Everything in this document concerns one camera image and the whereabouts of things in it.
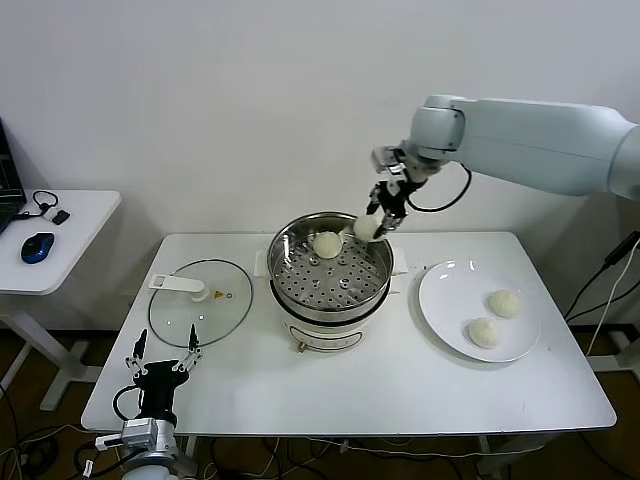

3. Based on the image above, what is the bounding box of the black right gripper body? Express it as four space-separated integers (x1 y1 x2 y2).
377 169 424 216

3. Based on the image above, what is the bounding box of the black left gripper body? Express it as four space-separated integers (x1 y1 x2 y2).
137 359 191 416

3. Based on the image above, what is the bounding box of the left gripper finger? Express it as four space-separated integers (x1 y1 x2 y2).
124 328 150 377
175 323 204 374

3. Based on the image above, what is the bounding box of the white steamed baozi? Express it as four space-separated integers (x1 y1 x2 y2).
312 230 344 260
487 289 522 319
467 317 503 350
352 214 384 244

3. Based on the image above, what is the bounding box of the stainless steel steamer basket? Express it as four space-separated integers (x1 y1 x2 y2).
254 212 409 314

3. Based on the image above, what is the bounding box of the white round plate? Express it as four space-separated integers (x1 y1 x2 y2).
418 259 542 362

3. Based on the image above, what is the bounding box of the white electric pot base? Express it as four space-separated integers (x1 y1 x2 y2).
269 279 401 354

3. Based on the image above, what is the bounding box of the white side table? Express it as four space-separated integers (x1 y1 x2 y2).
0 189 123 412

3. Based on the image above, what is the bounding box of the blue computer mouse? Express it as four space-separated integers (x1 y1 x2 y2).
20 232 56 265

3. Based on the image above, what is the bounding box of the black laptop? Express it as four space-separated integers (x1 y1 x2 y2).
0 117 27 236

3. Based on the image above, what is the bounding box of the white desk foot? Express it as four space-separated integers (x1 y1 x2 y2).
587 324 640 374

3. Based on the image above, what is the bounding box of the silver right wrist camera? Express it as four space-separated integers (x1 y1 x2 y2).
370 145 402 170

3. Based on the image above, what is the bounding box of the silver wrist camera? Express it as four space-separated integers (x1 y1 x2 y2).
94 418 159 449
370 145 402 170

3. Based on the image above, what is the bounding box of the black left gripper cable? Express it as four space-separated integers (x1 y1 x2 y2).
112 384 146 420

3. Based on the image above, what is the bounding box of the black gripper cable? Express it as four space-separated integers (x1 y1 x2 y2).
112 384 146 420
407 162 474 214

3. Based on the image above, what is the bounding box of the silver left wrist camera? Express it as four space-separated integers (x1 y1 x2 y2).
94 418 159 449

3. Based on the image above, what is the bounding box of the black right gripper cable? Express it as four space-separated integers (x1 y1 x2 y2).
407 162 474 214

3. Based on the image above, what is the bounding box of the black cable white adapter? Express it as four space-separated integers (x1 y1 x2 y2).
14 190 61 222

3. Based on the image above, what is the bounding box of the black cable with plug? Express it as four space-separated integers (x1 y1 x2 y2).
564 233 640 321

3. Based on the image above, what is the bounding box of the thin white hanging cable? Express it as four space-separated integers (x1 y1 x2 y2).
588 244 634 356

